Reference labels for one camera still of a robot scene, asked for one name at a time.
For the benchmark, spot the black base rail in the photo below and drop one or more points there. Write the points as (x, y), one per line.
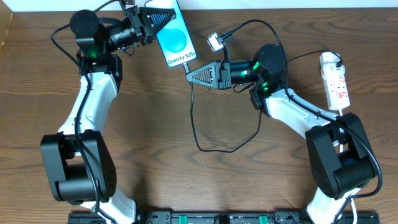
(280, 216)

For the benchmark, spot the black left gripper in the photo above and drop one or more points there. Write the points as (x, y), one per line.
(138, 25)

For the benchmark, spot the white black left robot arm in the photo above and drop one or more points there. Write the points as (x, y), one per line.
(79, 167)

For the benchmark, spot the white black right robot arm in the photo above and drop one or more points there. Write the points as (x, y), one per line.
(342, 161)

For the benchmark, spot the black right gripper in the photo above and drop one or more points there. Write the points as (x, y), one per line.
(222, 74)

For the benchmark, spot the blue Galaxy smartphone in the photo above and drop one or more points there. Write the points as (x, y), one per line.
(174, 39)

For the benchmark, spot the white power strip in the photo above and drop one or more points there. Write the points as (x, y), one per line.
(336, 93)

